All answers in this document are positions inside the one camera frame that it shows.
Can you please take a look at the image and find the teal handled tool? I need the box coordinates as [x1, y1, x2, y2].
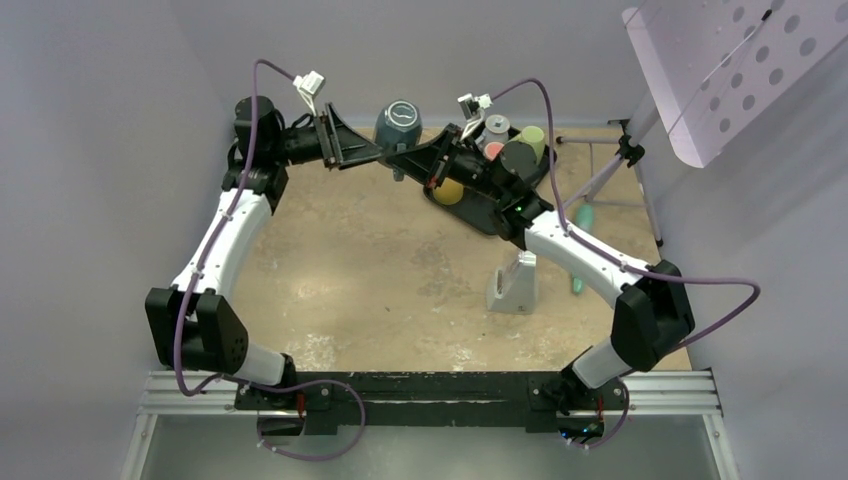
[571, 202, 596, 297]

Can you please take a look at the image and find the perforated music stand desk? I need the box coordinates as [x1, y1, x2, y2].
[621, 0, 847, 168]

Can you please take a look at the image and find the green mug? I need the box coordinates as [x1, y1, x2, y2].
[510, 126, 546, 164]

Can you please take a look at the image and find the pink mug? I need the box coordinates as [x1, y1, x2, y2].
[483, 141, 504, 161]

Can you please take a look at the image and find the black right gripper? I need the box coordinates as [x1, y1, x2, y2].
[386, 124, 510, 204]

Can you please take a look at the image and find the black plastic tray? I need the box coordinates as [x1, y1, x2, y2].
[424, 142, 557, 236]

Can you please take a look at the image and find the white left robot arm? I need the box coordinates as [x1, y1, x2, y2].
[145, 96, 383, 409]

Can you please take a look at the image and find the music stand tripod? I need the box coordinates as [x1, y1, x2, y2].
[553, 109, 664, 248]

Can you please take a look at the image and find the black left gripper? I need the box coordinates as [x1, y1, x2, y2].
[270, 103, 385, 171]

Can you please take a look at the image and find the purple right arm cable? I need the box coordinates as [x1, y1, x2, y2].
[488, 78, 762, 452]

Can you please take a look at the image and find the grey-blue ceramic mug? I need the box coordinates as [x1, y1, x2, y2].
[374, 99, 423, 182]

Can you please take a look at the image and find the aluminium frame rail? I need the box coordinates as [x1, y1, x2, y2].
[120, 371, 739, 479]

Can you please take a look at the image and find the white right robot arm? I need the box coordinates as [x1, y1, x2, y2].
[386, 125, 695, 410]

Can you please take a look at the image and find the white metronome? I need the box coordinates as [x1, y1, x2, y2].
[485, 250, 538, 315]

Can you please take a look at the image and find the yellow mug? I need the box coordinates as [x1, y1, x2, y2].
[432, 178, 465, 206]

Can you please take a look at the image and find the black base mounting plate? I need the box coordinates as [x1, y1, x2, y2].
[234, 371, 625, 435]

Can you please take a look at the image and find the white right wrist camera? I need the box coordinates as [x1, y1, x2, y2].
[457, 93, 492, 141]

